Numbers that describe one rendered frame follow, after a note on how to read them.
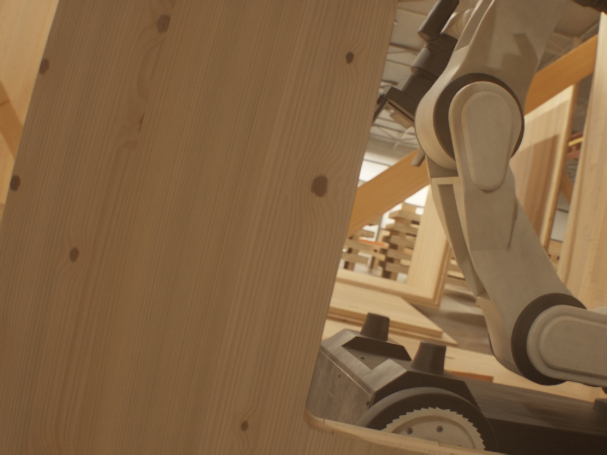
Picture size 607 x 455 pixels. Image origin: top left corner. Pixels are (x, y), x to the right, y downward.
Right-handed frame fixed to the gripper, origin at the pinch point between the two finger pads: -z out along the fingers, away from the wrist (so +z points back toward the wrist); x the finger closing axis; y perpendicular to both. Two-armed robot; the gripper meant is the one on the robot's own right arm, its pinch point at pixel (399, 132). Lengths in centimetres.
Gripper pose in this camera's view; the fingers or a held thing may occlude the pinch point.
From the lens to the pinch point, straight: 173.5
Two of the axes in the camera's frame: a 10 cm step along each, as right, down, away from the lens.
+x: -7.9, -5.4, -2.8
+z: 5.4, -8.4, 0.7
